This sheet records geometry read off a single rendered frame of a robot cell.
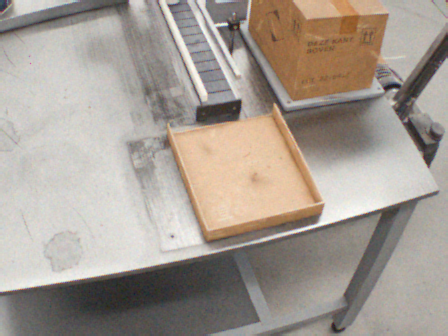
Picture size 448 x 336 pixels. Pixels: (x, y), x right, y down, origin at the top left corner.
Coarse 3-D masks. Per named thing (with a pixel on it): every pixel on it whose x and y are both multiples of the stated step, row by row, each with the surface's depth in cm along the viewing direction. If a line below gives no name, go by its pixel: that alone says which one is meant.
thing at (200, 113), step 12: (156, 12) 178; (168, 36) 170; (168, 48) 171; (216, 48) 168; (180, 60) 164; (180, 72) 162; (228, 72) 162; (192, 96) 156; (240, 96) 157; (192, 108) 158; (204, 108) 154; (216, 108) 156; (228, 108) 157; (240, 108) 158; (204, 120) 157
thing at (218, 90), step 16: (176, 16) 176; (192, 16) 176; (192, 32) 171; (192, 48) 167; (208, 48) 167; (208, 64) 163; (192, 80) 159; (208, 80) 159; (224, 80) 160; (208, 96) 156; (224, 96) 156
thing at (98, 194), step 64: (192, 0) 190; (0, 64) 168; (64, 64) 168; (128, 64) 169; (256, 64) 172; (0, 128) 152; (64, 128) 153; (128, 128) 154; (192, 128) 156; (320, 128) 159; (384, 128) 161; (0, 192) 139; (64, 192) 141; (128, 192) 143; (384, 192) 148; (0, 256) 128; (64, 256) 130; (128, 256) 132; (192, 256) 134
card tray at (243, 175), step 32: (224, 128) 156; (256, 128) 157; (288, 128) 153; (192, 160) 149; (224, 160) 150; (256, 160) 150; (288, 160) 151; (192, 192) 139; (224, 192) 144; (256, 192) 145; (288, 192) 145; (320, 192) 141; (224, 224) 139; (256, 224) 137
